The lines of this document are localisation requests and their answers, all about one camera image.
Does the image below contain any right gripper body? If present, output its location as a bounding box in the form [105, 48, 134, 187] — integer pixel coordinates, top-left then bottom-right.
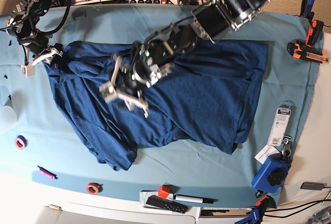
[20, 42, 63, 78]

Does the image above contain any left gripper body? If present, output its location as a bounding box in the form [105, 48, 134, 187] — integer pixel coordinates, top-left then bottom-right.
[99, 54, 149, 118]

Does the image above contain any dark blue t-shirt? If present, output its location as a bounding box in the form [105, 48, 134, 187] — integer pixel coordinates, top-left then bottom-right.
[45, 40, 268, 171]

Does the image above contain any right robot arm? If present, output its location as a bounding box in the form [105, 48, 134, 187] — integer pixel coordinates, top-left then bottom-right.
[1, 0, 71, 78]

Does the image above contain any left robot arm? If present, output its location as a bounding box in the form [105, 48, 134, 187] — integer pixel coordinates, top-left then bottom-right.
[99, 0, 269, 117]

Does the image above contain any white paper roll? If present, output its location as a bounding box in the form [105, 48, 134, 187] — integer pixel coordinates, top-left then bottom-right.
[0, 99, 18, 135]

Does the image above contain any purple tape roll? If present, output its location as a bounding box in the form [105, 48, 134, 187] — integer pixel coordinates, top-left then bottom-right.
[14, 135, 27, 150]

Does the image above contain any light blue table cloth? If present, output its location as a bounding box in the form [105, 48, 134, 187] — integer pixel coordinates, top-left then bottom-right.
[1, 12, 319, 207]

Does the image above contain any red tape roll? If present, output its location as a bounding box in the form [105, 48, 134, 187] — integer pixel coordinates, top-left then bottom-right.
[86, 183, 102, 195]

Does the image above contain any power strip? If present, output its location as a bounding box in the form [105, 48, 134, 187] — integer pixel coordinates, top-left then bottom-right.
[112, 0, 174, 5]

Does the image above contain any pink pen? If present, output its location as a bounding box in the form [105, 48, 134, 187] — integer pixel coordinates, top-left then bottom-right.
[37, 166, 57, 180]

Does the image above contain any orange red cube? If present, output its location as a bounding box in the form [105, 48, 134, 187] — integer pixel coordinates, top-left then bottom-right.
[158, 185, 171, 199]

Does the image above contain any white black marker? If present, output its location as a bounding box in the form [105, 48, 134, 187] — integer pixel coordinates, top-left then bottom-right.
[174, 195, 215, 204]

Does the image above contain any black remote control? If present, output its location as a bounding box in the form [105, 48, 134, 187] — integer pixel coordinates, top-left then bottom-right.
[146, 196, 189, 214]

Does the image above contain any white paper card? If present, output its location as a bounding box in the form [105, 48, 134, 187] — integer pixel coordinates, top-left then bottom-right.
[254, 145, 280, 165]

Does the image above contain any white blister pack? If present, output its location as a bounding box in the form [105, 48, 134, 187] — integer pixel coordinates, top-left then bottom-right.
[267, 101, 293, 146]

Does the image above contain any blue box with knob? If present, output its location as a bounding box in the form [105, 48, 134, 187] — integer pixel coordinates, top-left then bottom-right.
[251, 155, 291, 193]

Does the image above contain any metal keys carabiner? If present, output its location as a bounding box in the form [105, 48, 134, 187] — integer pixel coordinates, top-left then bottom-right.
[282, 135, 292, 161]

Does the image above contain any blue orange clamp bottom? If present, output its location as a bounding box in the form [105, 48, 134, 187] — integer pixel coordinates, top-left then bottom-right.
[235, 196, 270, 224]

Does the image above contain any orange black utility clamp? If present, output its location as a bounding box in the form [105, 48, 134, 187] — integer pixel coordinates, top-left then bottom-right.
[287, 20, 329, 64]

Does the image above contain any grey adapter box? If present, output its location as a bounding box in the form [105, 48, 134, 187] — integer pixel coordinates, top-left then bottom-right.
[300, 182, 325, 191]

